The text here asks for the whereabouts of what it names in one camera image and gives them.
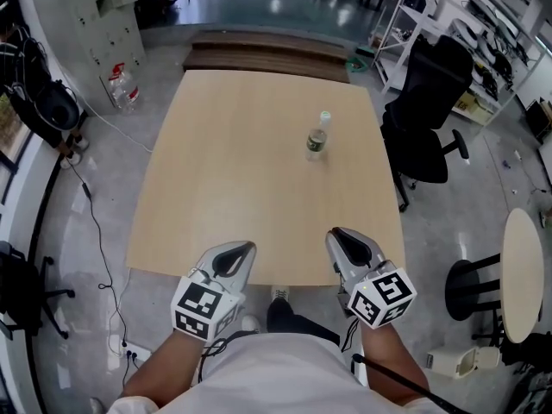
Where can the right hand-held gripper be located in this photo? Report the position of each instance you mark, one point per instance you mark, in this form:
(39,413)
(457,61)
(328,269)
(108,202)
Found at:
(381,300)

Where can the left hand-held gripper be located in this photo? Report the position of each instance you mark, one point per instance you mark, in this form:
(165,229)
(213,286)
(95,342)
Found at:
(202,311)

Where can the clear plastic water bottle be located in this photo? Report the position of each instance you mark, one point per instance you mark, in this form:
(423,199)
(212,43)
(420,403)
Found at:
(317,142)

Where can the white floor device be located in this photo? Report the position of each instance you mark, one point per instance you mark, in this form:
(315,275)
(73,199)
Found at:
(444,360)

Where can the person's left forearm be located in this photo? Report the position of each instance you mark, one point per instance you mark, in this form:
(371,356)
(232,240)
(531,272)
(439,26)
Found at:
(159,360)

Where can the person's right forearm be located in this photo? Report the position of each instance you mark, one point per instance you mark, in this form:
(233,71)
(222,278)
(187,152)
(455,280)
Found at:
(388,356)

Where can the person's right white shoe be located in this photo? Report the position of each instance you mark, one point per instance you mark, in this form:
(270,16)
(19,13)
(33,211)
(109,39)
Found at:
(279,293)

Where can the person's white shoe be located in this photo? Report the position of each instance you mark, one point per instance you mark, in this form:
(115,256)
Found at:
(250,324)
(279,293)

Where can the person's left white shoe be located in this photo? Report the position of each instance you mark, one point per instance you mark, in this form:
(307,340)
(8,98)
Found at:
(250,324)

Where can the light wooden rectangular table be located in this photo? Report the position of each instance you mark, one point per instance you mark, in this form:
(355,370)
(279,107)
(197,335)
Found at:
(241,179)

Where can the person's black trouser leg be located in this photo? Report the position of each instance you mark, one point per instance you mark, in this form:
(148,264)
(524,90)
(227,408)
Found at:
(297,321)

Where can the black office chair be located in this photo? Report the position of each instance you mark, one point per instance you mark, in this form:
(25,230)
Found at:
(17,283)
(530,352)
(414,153)

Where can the person in white shirt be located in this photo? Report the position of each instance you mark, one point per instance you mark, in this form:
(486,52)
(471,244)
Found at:
(280,378)

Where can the white power strip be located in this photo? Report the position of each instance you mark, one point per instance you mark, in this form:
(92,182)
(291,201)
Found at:
(136,354)

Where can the round light wooden table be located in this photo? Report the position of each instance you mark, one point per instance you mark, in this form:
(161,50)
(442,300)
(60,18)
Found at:
(522,274)

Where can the brown cardboard box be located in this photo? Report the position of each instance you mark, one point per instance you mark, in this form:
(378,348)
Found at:
(466,104)

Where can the green basket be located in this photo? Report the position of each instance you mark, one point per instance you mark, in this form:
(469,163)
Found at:
(356,65)

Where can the large clear water jug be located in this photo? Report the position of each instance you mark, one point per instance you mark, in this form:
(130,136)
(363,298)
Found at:
(123,91)

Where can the dark wooden steps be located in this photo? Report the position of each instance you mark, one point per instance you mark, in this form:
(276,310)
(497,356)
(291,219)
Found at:
(267,54)

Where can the dark low cabinet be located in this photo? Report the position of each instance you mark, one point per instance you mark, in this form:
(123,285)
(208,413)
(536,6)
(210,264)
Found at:
(539,119)

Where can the black and white helmet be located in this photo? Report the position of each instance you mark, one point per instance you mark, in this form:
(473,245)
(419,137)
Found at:
(58,110)

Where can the group of stored helmets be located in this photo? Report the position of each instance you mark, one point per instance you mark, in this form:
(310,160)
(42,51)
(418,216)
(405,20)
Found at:
(463,30)

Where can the grey locker cabinet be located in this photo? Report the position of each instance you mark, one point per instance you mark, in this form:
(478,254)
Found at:
(99,50)

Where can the white helmet storage rack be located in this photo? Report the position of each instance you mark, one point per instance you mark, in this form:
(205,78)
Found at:
(431,13)

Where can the black-framed window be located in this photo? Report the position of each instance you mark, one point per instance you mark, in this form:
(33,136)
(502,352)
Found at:
(8,123)

